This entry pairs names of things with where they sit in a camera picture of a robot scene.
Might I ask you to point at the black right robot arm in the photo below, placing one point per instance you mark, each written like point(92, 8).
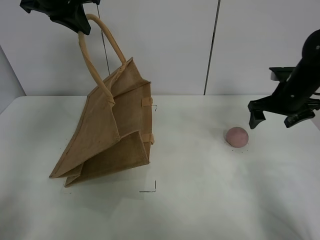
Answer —
point(310, 54)

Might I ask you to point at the pink peach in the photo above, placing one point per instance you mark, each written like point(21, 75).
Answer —
point(237, 137)

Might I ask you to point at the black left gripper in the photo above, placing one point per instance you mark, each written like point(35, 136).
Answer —
point(69, 13)

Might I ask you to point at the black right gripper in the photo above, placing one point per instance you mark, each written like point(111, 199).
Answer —
point(292, 96)

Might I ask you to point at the brown linen tote bag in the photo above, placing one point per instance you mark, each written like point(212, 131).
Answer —
point(114, 132)

